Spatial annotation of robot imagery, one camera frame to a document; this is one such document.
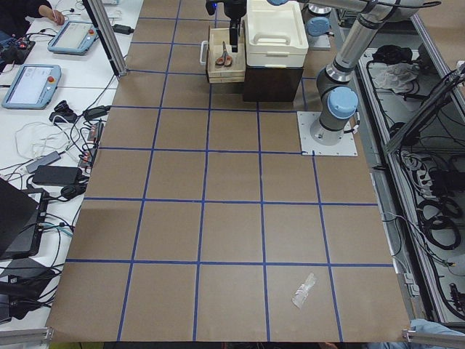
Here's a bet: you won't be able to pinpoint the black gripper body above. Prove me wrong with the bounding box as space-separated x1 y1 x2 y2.
223 0 247 20

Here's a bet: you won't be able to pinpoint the grey orange scissors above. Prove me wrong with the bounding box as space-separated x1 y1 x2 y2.
215 41 233 67

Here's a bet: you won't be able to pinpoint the wooden drawer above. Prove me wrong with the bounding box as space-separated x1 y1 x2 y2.
199 27 246 84

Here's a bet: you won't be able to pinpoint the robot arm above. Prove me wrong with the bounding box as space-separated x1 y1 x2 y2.
312 0 441 140

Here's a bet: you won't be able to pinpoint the white plastic tray cabinet top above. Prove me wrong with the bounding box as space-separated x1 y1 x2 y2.
245 0 309 68

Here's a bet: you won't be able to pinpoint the dark brown cabinet body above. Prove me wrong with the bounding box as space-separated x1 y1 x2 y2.
243 65 304 102

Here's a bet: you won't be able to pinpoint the far teach pendant tablet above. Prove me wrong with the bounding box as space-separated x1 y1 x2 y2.
47 20 97 55

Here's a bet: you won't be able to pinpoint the teach pendant tablet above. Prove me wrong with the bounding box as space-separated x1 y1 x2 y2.
1 64 62 110
47 20 97 55

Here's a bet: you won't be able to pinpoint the white crumpled cloth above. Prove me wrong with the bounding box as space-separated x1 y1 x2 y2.
373 63 419 94

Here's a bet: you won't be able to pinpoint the near teach pendant tablet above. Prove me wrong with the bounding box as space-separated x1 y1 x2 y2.
1 64 62 110

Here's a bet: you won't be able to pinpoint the black power brick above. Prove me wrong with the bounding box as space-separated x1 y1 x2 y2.
32 166 83 186

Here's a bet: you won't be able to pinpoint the clear plastic wrapper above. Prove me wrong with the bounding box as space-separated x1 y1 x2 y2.
291 273 317 309

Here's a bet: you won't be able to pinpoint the black laptop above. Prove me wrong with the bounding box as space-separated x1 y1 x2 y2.
1 180 49 260

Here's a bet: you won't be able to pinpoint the aluminium frame post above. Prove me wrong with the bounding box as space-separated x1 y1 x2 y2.
83 0 127 79

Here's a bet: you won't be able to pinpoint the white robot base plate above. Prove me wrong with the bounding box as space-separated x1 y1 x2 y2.
296 111 358 157

